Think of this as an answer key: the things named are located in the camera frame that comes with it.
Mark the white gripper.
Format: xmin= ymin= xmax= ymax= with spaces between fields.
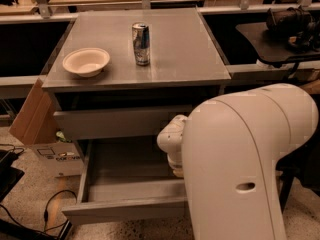
xmin=157 ymin=115 xmax=187 ymax=178

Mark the grey drawer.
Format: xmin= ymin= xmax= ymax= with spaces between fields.
xmin=54 ymin=105 xmax=192 ymax=140
xmin=62 ymin=136 xmax=187 ymax=225

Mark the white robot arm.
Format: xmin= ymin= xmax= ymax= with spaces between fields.
xmin=157 ymin=83 xmax=319 ymax=240

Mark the grey top drawer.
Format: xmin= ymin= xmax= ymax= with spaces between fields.
xmin=54 ymin=105 xmax=192 ymax=140

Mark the grey drawer cabinet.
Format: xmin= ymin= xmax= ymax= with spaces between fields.
xmin=42 ymin=7 xmax=232 ymax=196

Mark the silver blue drink can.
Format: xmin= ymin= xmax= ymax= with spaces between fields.
xmin=132 ymin=22 xmax=150 ymax=66

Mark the white paper bowl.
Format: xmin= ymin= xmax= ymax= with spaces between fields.
xmin=62 ymin=48 xmax=110 ymax=78

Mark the black office chair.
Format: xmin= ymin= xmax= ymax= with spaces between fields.
xmin=276 ymin=94 xmax=320 ymax=211

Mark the brown cardboard box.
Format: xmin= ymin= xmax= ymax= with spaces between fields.
xmin=9 ymin=79 xmax=83 ymax=177

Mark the black equipment at left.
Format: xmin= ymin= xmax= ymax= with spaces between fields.
xmin=0 ymin=150 xmax=24 ymax=202

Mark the black VR headset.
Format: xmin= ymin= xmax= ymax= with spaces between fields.
xmin=266 ymin=7 xmax=320 ymax=52

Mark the black stand base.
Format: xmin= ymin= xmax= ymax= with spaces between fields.
xmin=0 ymin=220 xmax=72 ymax=240

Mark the black cable on floor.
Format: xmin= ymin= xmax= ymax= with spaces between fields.
xmin=0 ymin=189 xmax=78 ymax=235

